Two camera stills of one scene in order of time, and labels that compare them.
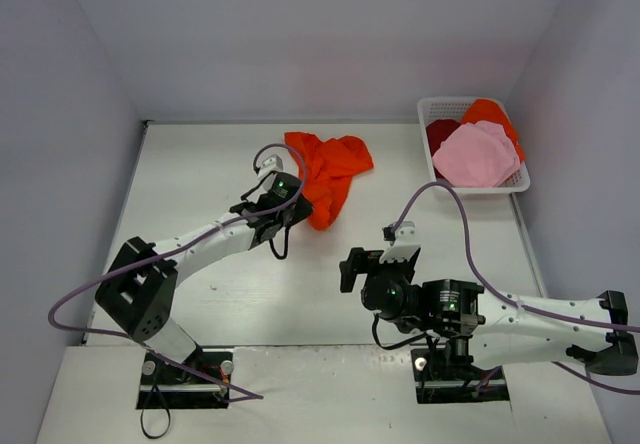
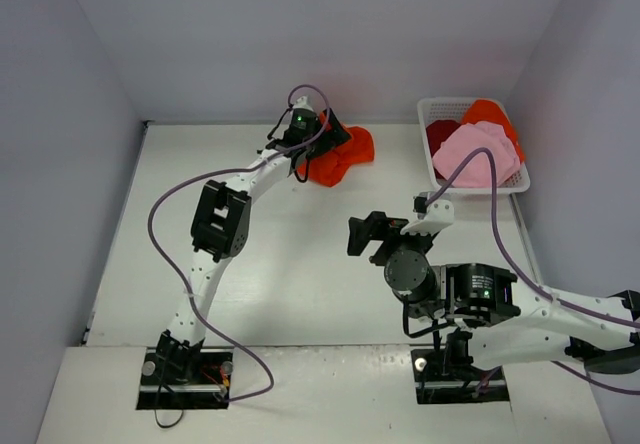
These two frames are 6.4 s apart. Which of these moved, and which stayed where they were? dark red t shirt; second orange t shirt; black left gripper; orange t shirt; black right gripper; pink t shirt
Moved: black right gripper; black left gripper; orange t shirt
Stayed: pink t shirt; second orange t shirt; dark red t shirt
